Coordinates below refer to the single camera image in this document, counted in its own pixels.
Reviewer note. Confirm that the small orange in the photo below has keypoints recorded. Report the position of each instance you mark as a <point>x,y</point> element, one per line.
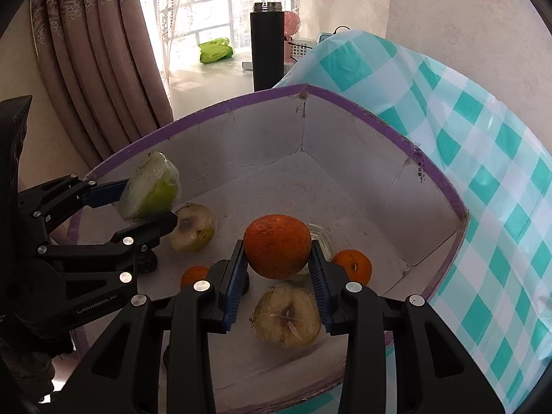
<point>195,276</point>

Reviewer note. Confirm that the plastic-wrapped brown apple half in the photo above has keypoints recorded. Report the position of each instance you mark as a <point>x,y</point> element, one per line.
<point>287,315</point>

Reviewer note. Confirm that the black thermos bottle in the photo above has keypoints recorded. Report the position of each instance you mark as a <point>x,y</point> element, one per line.
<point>267,47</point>

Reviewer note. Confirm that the dark shrivelled fruit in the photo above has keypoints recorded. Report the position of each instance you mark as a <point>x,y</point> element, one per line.
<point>149,263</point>

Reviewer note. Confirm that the pink desk fan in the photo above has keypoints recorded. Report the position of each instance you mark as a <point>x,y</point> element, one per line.
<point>291,23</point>

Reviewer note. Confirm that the green plastic packet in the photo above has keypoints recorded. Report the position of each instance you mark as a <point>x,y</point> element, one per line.
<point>215,51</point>

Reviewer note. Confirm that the plastic-wrapped pale apple half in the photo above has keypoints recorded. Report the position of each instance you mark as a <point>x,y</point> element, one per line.
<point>192,228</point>

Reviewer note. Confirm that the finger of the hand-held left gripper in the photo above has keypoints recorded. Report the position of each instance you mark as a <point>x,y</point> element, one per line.
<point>103,192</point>
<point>142,230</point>

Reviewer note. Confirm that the large orange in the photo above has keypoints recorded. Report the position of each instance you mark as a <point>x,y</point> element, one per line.
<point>276,246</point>

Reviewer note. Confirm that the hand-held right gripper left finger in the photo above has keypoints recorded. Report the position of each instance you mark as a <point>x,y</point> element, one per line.
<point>235,284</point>

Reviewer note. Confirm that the medium orange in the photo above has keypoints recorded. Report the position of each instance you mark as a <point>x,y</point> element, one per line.
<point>353,266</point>

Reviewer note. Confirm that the purple cardboard box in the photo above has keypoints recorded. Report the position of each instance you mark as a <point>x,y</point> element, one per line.
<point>345,172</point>

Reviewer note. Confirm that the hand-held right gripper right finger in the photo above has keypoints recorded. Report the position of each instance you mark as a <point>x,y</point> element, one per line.
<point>320,284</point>

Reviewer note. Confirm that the window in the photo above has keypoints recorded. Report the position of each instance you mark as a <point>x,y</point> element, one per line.
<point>224,8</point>

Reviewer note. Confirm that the brown patterned curtain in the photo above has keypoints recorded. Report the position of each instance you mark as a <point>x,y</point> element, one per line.
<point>99,51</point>

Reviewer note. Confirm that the green cabbage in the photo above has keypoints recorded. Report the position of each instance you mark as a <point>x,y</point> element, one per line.
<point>151,185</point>

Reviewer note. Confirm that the white perforated device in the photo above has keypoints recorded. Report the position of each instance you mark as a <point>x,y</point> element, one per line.
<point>299,49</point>

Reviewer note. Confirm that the green white checked tablecloth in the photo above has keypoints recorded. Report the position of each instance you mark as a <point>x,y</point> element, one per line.
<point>496,181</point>

